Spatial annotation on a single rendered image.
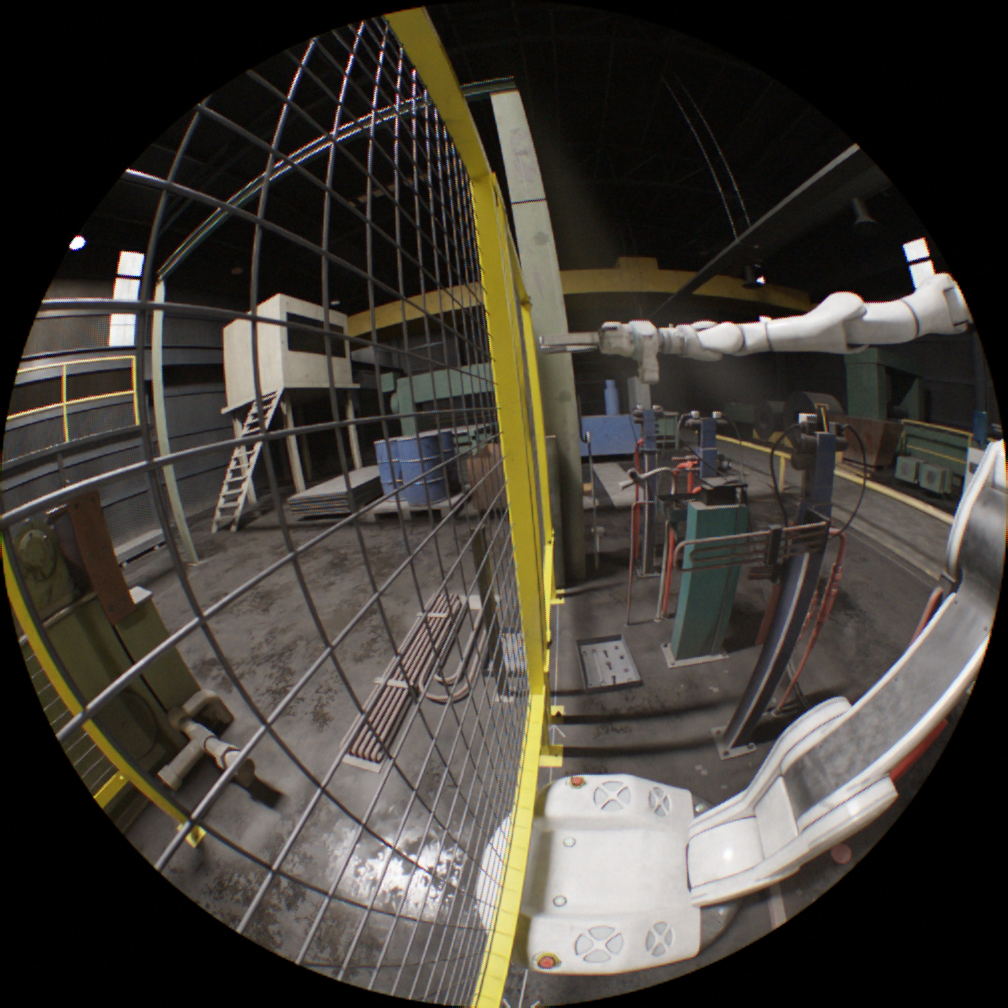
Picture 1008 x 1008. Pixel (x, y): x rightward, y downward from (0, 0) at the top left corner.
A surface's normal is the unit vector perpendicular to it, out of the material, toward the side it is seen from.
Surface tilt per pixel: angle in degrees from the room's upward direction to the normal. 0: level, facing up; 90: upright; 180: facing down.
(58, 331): 90
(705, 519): 90
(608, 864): 0
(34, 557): 90
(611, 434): 90
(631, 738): 0
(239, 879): 0
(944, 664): 46
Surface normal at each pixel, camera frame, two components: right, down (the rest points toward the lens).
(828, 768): -0.77, -0.63
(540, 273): -0.15, 0.29
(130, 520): 0.98, -0.07
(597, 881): -0.11, -0.96
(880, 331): -0.54, 0.80
